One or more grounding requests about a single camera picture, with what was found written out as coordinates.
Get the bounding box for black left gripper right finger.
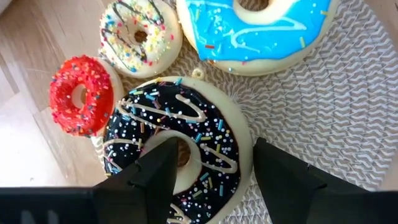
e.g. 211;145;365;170
253;136;368;224

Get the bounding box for round woven placemat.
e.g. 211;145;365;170
91;0;398;224

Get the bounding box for small white sprinkled donut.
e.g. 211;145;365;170
98;0;183;79

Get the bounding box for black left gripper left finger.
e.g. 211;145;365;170
93;136;180;224

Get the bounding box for large blue-iced donut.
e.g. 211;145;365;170
175;0;340;77

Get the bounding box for small red-iced donut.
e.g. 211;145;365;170
49;55;125;138

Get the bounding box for large chocolate-iced donut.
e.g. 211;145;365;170
102;76;254;224

